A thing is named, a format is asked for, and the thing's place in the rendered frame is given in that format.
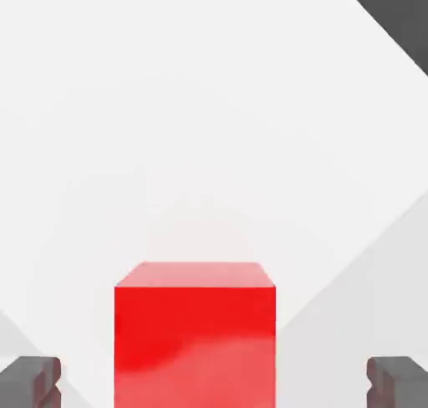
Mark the small red cube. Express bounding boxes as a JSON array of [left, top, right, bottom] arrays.
[[113, 261, 278, 408]]

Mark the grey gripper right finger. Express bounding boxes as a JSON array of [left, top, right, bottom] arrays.
[[366, 355, 428, 408]]

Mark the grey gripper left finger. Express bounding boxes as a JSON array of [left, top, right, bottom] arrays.
[[0, 355, 63, 408]]

